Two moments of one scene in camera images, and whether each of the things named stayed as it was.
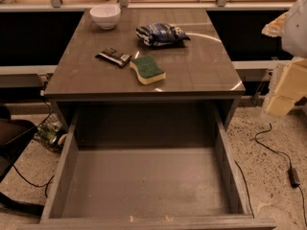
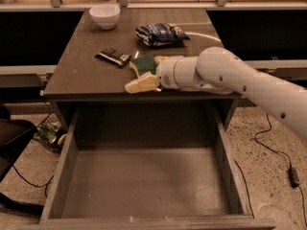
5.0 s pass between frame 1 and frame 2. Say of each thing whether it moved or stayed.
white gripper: moved
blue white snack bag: stayed
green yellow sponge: stayed
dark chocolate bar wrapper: stayed
